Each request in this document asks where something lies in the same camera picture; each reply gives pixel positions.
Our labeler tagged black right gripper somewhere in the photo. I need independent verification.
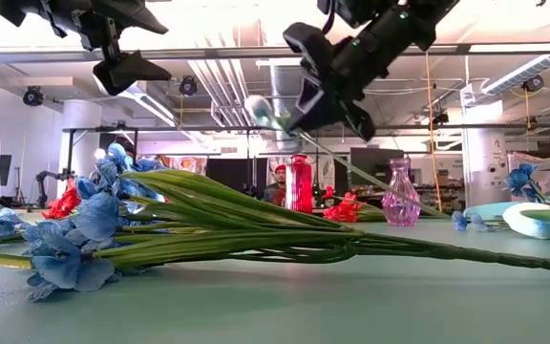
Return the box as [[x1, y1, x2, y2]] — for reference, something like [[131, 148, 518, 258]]
[[283, 9, 436, 142]]

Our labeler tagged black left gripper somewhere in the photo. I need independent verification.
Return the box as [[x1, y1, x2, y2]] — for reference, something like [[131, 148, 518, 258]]
[[0, 0, 173, 97]]

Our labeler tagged white artificial tulip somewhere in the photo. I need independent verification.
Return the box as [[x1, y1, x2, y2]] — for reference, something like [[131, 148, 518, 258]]
[[243, 94, 450, 220], [501, 201, 550, 241]]

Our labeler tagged red artificial flower bunch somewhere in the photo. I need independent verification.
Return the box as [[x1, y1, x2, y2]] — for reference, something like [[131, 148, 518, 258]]
[[40, 178, 84, 221], [321, 184, 387, 224]]

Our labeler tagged red glass vase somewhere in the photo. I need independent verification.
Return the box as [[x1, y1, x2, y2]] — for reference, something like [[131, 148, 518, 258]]
[[285, 153, 314, 215]]

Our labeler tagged pink ribbed glass vase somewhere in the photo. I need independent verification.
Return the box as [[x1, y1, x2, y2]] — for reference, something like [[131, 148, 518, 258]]
[[381, 157, 422, 227]]

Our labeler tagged black ceiling spotlight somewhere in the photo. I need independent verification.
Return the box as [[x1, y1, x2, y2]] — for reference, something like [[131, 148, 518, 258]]
[[521, 75, 546, 94], [178, 75, 200, 98], [21, 85, 46, 107]]

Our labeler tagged grey overhead beam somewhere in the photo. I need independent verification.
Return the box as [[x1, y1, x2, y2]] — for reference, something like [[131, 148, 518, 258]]
[[0, 42, 550, 66]]

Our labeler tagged large dark monitor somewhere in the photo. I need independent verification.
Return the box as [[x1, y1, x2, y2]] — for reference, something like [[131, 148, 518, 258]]
[[349, 146, 405, 187]]

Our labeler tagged plain white pillar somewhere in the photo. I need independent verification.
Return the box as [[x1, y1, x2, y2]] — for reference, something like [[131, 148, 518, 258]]
[[59, 98, 103, 192]]

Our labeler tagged person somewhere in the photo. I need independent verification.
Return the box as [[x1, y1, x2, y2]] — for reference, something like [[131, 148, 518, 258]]
[[262, 163, 289, 207]]

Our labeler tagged black partition panel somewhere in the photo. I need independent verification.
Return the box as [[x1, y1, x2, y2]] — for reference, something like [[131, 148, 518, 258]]
[[206, 157, 269, 202]]

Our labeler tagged cluttered storage shelf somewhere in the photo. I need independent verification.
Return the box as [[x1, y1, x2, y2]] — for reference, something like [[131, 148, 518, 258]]
[[420, 169, 466, 214]]

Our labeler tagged white pillar with sockets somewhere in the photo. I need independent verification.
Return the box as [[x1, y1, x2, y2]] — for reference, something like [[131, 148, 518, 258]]
[[460, 98, 513, 207]]

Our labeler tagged pink white draped cloth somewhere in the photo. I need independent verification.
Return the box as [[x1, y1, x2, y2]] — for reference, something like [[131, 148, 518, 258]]
[[507, 150, 550, 192]]

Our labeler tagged silver ventilation duct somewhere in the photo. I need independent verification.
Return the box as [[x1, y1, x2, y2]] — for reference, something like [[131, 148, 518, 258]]
[[268, 64, 305, 154]]

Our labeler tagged black background rig frame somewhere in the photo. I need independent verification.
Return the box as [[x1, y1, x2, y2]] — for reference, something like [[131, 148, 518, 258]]
[[62, 122, 550, 210]]

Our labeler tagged white ribbed air duct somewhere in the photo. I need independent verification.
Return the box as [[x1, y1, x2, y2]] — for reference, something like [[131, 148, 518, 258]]
[[480, 53, 550, 97]]

